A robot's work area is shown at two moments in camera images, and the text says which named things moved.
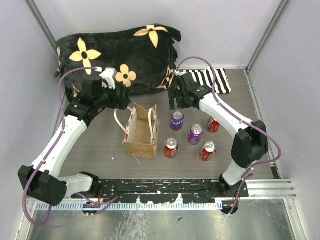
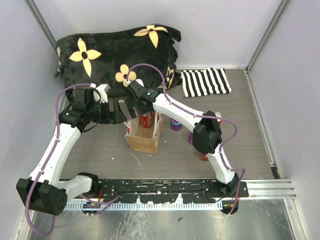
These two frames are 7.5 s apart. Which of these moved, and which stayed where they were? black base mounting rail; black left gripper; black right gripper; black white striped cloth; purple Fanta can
Moved: black left gripper; black right gripper
Stayed: purple Fanta can; black white striped cloth; black base mounting rail
